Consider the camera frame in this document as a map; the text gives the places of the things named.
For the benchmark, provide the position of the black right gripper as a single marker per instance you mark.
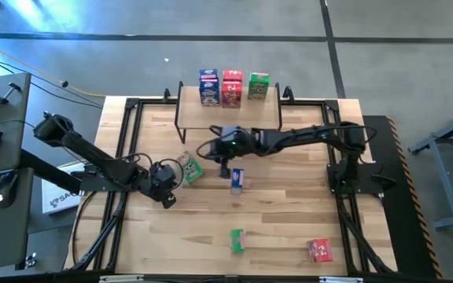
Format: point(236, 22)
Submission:
point(238, 147)

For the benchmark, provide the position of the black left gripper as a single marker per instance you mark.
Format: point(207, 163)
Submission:
point(161, 186)

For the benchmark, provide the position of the green Apple Jacks cereal box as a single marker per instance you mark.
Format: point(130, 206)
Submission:
point(237, 240)
point(190, 168)
point(258, 88)

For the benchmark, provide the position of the red Froot Loops cereal box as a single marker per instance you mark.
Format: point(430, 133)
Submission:
point(231, 96)
point(319, 251)
point(232, 74)

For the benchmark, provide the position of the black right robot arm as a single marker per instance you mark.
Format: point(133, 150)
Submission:
point(309, 137)

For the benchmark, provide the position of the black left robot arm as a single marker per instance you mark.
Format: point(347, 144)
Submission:
point(93, 157)

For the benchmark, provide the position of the wooden shelf black metal legs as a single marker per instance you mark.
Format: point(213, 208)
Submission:
point(230, 117)

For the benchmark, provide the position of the white printed box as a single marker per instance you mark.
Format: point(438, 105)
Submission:
point(59, 200)

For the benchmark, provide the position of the black diagonal support bar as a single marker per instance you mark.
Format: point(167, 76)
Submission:
point(45, 171)

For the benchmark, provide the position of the small metal caster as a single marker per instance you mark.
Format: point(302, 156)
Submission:
point(30, 260)

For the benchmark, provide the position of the black computer mouse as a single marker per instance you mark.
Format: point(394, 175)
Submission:
point(5, 188)

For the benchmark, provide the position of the black mat hazard stripe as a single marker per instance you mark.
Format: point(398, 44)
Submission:
point(407, 236)

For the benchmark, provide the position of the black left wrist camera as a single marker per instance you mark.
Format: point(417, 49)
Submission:
point(163, 173)

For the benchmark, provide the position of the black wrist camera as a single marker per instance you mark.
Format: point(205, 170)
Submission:
point(163, 173)
point(226, 134)

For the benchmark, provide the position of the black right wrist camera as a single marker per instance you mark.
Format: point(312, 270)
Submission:
point(226, 134)

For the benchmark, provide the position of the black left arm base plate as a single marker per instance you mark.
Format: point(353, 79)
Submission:
point(93, 184)

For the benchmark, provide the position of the black frame bracket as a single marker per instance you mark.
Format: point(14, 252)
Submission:
point(288, 94)
point(166, 95)

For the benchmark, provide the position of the black aluminium table frame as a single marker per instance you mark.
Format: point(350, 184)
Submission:
point(131, 104)

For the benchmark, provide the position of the silver metal bracket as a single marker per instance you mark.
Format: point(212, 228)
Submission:
point(340, 280)
point(121, 278)

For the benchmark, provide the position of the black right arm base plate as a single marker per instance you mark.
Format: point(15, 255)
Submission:
point(362, 188)

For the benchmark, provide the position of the blue-grey metal table frame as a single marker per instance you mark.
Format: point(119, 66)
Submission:
point(449, 188)

